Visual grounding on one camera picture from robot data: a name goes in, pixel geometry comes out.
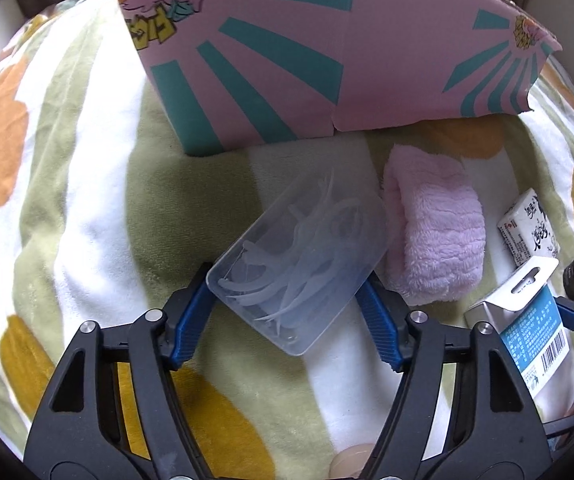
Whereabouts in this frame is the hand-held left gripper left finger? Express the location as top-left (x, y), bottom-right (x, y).
top-left (24, 261), bottom-right (219, 480)

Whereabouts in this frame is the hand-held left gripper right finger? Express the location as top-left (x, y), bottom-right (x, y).
top-left (356, 279), bottom-right (554, 480)

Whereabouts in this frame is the blue and white small carton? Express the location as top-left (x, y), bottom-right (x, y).
top-left (464, 256), bottom-right (572, 421)

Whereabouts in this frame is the clear plastic floss pick box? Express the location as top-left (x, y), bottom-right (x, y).
top-left (206, 167), bottom-right (390, 357)

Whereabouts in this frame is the white tissue packet black print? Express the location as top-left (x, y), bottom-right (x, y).
top-left (497, 187), bottom-right (562, 268)

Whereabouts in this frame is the pink fluffy towel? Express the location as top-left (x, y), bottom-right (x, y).
top-left (381, 144), bottom-right (485, 307)

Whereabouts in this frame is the beige round object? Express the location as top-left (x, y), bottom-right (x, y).
top-left (329, 442), bottom-right (375, 480)

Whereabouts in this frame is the striped printed blanket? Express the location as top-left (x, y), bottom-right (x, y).
top-left (0, 0), bottom-right (574, 480)

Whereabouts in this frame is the pink printed cardboard box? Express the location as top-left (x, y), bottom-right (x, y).
top-left (114, 0), bottom-right (564, 157)

